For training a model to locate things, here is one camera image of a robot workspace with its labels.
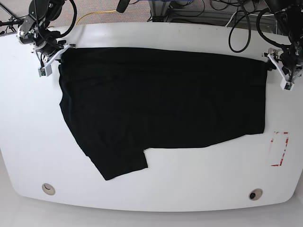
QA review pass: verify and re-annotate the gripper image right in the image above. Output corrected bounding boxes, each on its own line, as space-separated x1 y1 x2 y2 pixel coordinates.
262 41 303 83

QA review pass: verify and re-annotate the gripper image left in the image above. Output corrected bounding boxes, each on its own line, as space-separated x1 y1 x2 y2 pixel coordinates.
17 15 76 68

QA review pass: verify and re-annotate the black printed T-shirt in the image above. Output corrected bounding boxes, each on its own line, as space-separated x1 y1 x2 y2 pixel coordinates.
59 48 268 180

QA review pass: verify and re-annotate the black tripod stand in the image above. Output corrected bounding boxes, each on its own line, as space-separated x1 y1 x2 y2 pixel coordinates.
0 2 26 36

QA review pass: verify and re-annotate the red tape rectangle marking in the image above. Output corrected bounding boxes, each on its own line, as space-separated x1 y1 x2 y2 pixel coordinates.
269 131 290 167

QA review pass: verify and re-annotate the black cylinder on floor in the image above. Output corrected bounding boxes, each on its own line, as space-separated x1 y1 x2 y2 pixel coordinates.
116 0 130 13

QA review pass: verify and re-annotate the yellow cable on floor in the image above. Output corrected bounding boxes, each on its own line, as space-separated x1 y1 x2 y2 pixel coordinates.
76 9 118 26

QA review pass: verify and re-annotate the black cable loop floor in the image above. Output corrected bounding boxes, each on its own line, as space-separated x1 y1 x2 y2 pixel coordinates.
210 0 292 54

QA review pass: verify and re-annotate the aluminium frame base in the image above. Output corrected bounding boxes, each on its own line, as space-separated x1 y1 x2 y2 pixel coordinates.
149 0 171 22

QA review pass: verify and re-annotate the right table cable grommet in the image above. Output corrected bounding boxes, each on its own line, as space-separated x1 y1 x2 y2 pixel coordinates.
249 188 263 201

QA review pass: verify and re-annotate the table cable grommet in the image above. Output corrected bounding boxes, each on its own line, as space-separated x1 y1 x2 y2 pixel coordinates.
42 183 55 196
249 188 263 201

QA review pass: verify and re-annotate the left table cable grommet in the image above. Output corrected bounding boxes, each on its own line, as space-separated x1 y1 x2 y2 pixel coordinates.
42 183 55 196

